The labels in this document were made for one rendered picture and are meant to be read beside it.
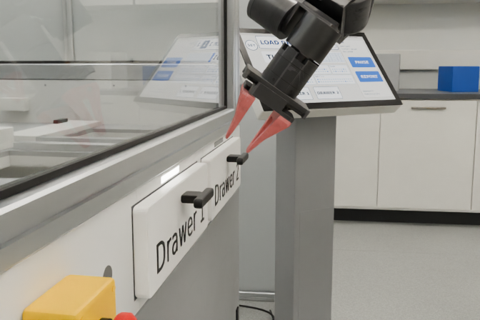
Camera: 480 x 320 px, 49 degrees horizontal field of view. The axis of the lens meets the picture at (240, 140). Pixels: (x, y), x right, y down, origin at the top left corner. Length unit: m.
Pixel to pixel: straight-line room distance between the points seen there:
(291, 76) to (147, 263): 0.29
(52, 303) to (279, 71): 0.41
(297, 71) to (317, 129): 1.02
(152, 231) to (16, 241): 0.25
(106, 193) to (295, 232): 1.24
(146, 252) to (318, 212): 1.19
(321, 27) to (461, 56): 3.77
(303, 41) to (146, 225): 0.30
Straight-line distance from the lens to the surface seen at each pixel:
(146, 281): 0.64
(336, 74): 1.71
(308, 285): 1.83
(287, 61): 0.70
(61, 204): 0.47
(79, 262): 0.51
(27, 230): 0.44
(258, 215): 2.46
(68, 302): 0.44
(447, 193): 3.85
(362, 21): 0.76
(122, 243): 0.60
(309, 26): 0.70
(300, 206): 1.73
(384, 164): 3.73
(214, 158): 0.93
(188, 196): 0.73
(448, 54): 4.42
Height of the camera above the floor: 1.09
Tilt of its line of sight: 8 degrees down
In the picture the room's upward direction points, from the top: straight up
